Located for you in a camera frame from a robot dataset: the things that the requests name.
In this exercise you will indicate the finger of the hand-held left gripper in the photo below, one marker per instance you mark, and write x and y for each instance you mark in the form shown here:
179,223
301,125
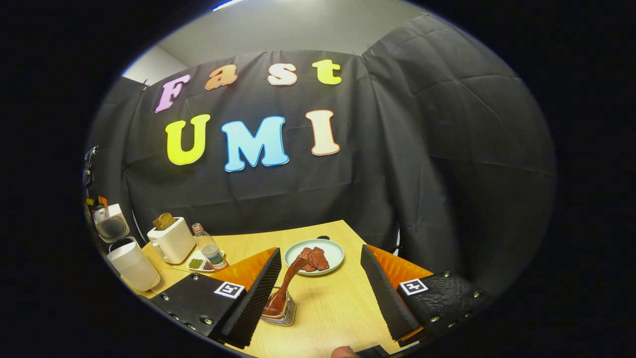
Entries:
99,201

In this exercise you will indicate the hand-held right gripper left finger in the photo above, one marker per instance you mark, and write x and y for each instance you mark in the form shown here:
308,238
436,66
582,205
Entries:
253,301

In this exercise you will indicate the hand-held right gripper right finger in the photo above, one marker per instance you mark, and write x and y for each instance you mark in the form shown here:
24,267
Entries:
385,298

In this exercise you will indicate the brown wooden spoon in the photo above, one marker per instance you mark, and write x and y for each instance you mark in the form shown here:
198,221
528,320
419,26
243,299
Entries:
290,276

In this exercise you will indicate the white divided rice dish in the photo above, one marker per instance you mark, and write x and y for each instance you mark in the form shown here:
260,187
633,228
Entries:
196,263

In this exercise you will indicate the white rice cooker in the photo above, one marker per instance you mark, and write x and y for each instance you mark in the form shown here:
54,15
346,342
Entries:
134,266

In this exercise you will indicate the brown bread slice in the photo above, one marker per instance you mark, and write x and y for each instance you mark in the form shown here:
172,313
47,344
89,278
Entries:
166,221
156,223

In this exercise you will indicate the clear plastic bottle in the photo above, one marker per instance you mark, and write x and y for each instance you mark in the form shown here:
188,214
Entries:
211,251

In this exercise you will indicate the pale green round plate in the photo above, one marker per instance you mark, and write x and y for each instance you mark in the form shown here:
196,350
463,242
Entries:
334,251

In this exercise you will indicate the white toaster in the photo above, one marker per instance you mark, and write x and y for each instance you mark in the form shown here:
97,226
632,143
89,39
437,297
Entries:
174,243

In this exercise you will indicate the black backdrop cloth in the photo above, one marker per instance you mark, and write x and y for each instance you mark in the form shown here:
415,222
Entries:
422,149

